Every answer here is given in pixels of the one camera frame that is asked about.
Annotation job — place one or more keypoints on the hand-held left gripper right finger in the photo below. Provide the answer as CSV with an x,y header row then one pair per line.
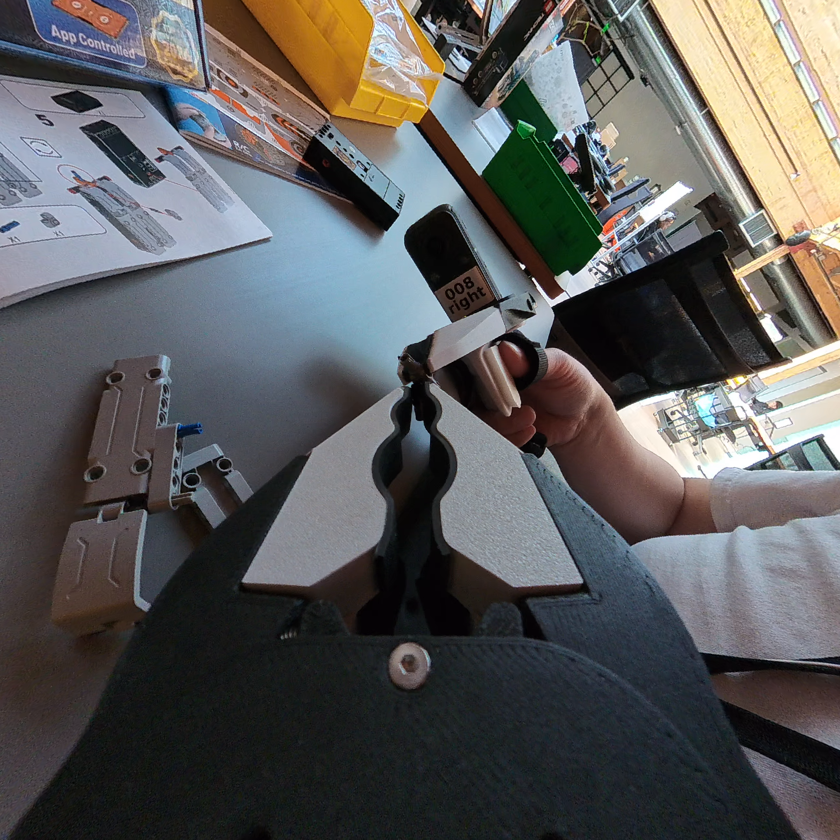
x,y
512,525

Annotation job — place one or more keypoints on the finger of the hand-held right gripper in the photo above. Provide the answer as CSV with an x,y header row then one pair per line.
x,y
420,358
469,338

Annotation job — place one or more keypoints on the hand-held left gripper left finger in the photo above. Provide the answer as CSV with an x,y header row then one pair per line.
x,y
315,525

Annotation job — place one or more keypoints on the black toy brick pin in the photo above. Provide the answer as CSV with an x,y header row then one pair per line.
x,y
415,397

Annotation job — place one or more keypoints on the person's right forearm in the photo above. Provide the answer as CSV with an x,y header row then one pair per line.
x,y
630,479

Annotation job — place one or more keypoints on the person's right hand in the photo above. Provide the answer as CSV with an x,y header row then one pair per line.
x,y
564,400

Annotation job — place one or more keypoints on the black battery box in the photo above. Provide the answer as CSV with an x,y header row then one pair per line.
x,y
354,177

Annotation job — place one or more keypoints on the green plastic bin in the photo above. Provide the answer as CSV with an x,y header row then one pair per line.
x,y
544,197

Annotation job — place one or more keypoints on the black mesh chair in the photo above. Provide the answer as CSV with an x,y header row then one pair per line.
x,y
656,328

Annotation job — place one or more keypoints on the black product box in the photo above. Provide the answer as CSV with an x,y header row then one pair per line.
x,y
505,59

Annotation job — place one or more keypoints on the clear plastic bag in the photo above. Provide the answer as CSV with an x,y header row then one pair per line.
x,y
394,52

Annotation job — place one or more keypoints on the white speckled sheet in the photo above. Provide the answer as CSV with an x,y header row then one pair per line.
x,y
558,85

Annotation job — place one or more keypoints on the yellow plastic bin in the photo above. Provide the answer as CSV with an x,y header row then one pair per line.
x,y
315,52

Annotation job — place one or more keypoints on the open instruction booklet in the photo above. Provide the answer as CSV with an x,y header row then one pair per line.
x,y
98,197

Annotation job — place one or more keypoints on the blue building kit box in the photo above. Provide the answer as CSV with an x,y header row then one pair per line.
x,y
98,33

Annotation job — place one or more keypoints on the silver ventilation duct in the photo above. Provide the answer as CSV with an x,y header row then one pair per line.
x,y
709,151

